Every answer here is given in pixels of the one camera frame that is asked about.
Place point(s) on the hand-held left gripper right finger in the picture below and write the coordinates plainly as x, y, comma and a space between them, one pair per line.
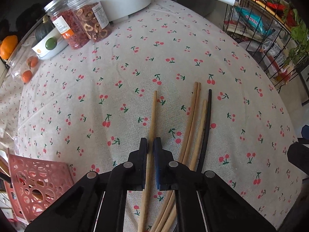
158, 164

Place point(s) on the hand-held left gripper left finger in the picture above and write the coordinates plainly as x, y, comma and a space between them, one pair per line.
138, 169

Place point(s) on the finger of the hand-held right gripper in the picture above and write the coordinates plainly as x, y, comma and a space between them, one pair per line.
299, 156
306, 131

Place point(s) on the plain wooden chopstick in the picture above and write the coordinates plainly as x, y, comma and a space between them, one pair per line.
197, 101
152, 125
3, 165
193, 101
201, 125

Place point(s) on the pink perforated utensil holder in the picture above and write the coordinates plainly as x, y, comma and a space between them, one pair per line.
48, 171

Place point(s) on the pile of assorted packets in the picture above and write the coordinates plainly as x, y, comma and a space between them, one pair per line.
272, 53

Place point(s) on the bunch of leafy greens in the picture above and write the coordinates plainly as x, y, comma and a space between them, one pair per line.
299, 33

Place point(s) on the cherry-print tablecloth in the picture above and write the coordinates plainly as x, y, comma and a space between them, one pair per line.
144, 53

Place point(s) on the blue and white packet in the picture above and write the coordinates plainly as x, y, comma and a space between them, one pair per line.
251, 20

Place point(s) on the small tangerine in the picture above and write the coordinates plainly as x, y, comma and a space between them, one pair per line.
27, 76
33, 62

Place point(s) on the jar of dried fruit slices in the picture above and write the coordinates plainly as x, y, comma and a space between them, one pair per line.
94, 29

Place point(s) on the jar of red dried berries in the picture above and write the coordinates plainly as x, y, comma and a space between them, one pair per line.
72, 33

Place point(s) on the white bowl with green knob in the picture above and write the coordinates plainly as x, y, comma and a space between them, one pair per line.
43, 49

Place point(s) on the clear box with tomatoes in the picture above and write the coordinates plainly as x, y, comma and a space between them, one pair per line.
17, 62

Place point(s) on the dark green squash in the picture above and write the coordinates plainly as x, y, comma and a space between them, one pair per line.
43, 32

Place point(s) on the white electric pot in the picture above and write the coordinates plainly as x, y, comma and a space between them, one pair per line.
115, 2

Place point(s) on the large orange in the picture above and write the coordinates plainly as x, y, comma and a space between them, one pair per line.
9, 46

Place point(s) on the microwave oven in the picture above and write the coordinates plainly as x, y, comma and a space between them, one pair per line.
24, 12

